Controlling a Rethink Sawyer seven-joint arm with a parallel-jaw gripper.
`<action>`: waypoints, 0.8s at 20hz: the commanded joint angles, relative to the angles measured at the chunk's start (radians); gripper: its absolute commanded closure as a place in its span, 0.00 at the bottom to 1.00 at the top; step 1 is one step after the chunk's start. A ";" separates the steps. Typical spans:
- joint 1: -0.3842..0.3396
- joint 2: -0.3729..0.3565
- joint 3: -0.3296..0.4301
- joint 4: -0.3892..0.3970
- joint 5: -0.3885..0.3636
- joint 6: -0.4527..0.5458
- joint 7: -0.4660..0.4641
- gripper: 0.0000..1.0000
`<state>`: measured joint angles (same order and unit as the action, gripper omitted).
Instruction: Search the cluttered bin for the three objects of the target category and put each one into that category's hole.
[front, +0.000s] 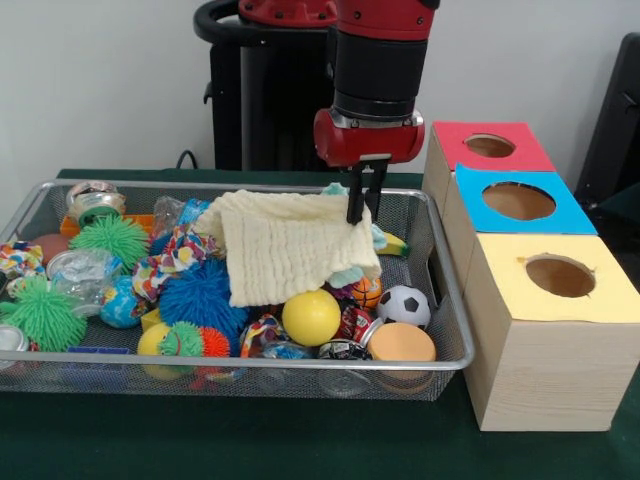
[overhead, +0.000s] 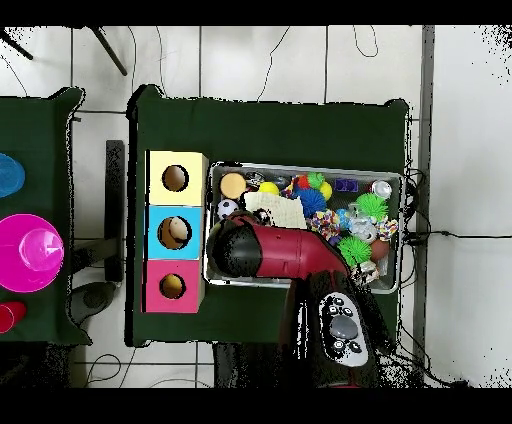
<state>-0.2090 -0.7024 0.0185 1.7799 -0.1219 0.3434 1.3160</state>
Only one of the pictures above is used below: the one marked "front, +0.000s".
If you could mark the shallow metal mesh bin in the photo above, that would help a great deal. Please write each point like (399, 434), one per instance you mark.
(415, 240)

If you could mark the round container with orange lid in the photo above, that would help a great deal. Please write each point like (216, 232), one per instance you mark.
(402, 342)

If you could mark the small soccer ball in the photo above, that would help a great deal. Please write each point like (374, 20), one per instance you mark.
(402, 306)

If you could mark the cream knitted cloth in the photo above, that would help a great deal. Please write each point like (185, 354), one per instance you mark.
(290, 245)

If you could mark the small globe ball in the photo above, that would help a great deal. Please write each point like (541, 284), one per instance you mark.
(120, 302)

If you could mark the red robot base flange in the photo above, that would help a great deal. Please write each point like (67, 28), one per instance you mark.
(285, 12)

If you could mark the dark green table cloth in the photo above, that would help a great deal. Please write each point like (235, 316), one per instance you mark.
(622, 210)
(250, 440)

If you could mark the wooden box with three holes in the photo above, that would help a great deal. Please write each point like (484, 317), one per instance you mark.
(550, 380)

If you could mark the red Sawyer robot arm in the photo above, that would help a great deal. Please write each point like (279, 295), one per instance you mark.
(380, 60)

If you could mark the mint green knitted cloth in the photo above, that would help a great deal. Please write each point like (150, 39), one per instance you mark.
(345, 277)

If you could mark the colourful patterned cloth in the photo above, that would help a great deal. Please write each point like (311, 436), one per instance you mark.
(170, 260)

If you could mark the smooth yellow ball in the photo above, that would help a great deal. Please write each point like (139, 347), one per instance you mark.
(311, 317)

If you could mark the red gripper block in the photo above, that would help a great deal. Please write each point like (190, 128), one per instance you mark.
(370, 145)

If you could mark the blue spiky ball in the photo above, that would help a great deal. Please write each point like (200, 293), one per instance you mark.
(200, 300)

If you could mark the black panel stand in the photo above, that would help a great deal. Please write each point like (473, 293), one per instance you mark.
(615, 125)

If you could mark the green spiky ball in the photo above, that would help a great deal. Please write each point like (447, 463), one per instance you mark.
(110, 242)
(42, 312)

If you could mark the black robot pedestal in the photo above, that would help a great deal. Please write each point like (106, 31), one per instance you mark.
(270, 100)

